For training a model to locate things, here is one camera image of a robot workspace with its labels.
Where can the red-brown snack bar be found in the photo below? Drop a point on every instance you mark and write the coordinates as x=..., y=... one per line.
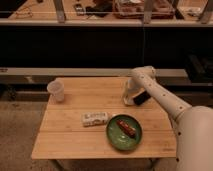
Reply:
x=128, y=130

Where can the tray with items on shelf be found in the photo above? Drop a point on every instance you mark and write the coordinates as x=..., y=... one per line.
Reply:
x=162, y=9

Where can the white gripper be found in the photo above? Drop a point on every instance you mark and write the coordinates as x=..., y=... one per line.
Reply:
x=131, y=88

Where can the green plate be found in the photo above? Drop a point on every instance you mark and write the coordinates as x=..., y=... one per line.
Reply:
x=118, y=139

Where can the white snack package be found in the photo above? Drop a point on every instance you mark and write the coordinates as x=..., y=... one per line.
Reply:
x=92, y=119

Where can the black rectangular block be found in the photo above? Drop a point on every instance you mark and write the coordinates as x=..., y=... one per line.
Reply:
x=141, y=98

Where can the dark device on shelf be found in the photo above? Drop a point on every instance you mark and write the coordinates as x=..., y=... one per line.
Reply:
x=79, y=9

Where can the wooden table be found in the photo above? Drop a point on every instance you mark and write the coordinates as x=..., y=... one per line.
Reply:
x=62, y=135

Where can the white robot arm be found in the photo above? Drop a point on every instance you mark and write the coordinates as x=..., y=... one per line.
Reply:
x=194, y=123

